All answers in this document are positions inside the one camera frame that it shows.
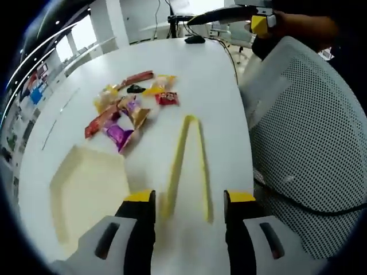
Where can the yellow food tongs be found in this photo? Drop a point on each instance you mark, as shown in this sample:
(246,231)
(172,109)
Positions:
(177,160)

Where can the red orange snack packet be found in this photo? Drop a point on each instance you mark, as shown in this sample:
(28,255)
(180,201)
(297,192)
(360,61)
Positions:
(100,121)

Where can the purple snack packet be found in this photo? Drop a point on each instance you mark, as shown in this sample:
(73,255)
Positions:
(118,134)

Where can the black computer mouse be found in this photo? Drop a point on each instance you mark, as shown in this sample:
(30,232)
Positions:
(194,39)

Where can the small red snack packet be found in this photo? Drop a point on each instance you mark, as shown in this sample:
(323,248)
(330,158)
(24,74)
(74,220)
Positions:
(167,98)

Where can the pale yellow snack packet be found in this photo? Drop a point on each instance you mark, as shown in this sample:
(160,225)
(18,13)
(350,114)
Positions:
(106,97)

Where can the gold brown snack packet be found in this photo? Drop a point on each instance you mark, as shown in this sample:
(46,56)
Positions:
(137,113)

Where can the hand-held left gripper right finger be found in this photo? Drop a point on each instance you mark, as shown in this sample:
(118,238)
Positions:
(258,243)

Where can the long red snack packet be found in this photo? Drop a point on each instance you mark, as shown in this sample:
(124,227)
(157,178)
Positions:
(140,76)

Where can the cream square container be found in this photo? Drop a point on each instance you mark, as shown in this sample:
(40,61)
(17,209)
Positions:
(91,189)

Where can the white mesh office chair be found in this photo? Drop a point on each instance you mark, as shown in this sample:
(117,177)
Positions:
(309,143)

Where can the yellow clear snack packet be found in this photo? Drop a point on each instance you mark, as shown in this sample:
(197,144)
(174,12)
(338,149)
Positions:
(160,84)

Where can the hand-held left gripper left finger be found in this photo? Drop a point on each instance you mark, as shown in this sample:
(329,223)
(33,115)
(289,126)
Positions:
(114,246)

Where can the small black snack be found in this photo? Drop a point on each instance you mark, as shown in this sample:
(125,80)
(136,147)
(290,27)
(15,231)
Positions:
(134,88)

